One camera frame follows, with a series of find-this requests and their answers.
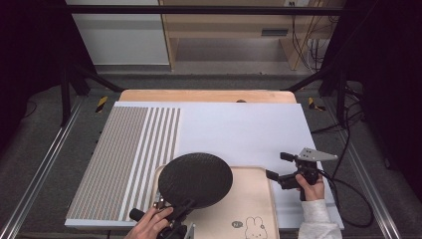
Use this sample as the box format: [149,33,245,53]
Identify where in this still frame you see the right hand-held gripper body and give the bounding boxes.
[279,147,338,191]

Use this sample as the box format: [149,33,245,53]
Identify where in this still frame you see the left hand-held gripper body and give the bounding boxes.
[128,207,197,239]

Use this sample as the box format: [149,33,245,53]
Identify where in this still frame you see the black round plate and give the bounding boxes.
[157,152,234,210]

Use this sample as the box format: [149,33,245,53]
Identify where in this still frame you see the beige tray with rabbit print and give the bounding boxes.
[141,164,281,239]

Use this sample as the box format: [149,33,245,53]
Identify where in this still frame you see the person's left hand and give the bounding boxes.
[123,206,175,239]

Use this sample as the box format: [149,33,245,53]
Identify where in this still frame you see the person's right hand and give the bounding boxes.
[295,173,325,202]

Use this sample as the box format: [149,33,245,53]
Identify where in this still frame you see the yellow black tape strip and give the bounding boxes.
[95,96,109,114]
[308,97,326,112]

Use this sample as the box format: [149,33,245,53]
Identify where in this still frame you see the white board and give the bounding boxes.
[64,101,345,231]

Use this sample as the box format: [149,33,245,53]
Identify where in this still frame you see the black metal stand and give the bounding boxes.
[285,63,349,127]
[59,63,123,127]

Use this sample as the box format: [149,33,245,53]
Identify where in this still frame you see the grey striped placemat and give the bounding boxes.
[65,106,182,222]

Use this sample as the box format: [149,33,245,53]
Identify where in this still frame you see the wooden table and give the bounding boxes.
[118,89,298,104]

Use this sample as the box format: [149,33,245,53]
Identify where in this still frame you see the dark curtain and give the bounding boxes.
[0,0,98,150]
[317,0,422,200]

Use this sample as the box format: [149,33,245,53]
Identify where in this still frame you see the grey label on shelf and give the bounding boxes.
[261,29,289,37]

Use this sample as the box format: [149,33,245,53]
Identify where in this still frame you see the wooden shelf unit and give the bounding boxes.
[158,0,336,72]

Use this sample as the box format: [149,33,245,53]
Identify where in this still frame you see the white cabinet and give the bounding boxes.
[65,0,170,66]

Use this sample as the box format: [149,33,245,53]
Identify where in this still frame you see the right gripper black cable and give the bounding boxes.
[316,167,375,229]

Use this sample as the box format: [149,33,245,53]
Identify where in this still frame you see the black floor cables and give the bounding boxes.
[312,83,366,133]

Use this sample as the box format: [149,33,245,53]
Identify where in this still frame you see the aluminium rail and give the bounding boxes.
[0,96,84,239]
[344,132,402,239]

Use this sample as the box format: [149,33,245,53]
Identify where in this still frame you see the hanging background cables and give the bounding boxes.
[290,1,332,73]

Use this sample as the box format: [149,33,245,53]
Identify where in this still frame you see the black horizontal frame bar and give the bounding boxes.
[66,4,346,16]

